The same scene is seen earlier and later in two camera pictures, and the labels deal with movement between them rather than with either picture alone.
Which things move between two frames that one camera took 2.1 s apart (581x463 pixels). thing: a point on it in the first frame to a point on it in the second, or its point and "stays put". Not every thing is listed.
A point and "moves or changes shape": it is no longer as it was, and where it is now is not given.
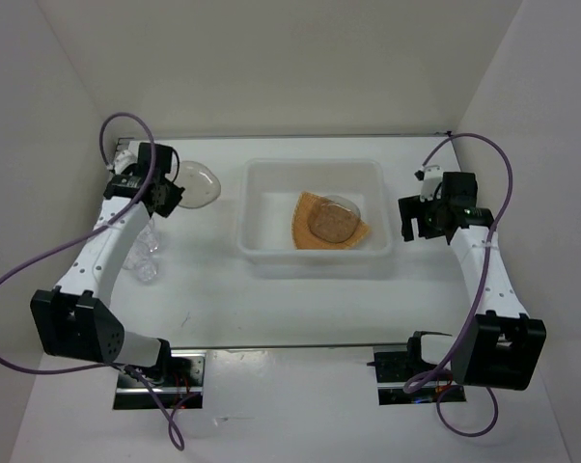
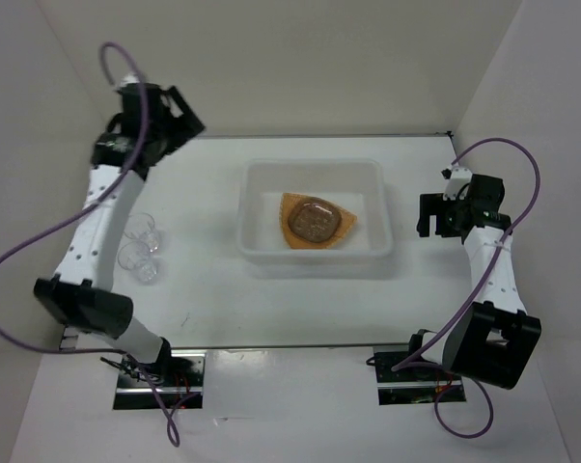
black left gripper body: [173, 196] to [166, 130]
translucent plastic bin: [269, 189] stays put
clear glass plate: [334, 218] to [315, 219]
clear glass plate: [201, 184] to [315, 219]
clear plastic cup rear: [149, 237] stays put
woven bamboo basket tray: [304, 238] moves or changes shape
